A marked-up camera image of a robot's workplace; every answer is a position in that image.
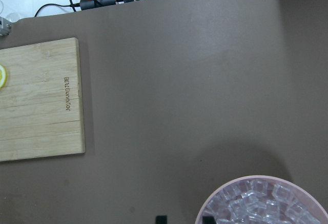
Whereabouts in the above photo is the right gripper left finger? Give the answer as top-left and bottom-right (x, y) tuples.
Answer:
(155, 215), (167, 224)

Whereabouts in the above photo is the bamboo cutting board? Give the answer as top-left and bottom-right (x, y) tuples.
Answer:
(1, 38), (85, 161)

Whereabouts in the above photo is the pink bowl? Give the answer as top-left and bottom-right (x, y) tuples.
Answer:
(194, 174), (328, 224)

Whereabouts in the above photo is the pile of ice cubes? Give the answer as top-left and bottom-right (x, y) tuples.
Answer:
(204, 179), (321, 224)

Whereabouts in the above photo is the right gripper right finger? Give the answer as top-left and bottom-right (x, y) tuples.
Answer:
(202, 216), (216, 224)

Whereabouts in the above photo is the far lemon slice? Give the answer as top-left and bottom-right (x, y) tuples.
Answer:
(0, 65), (8, 88)

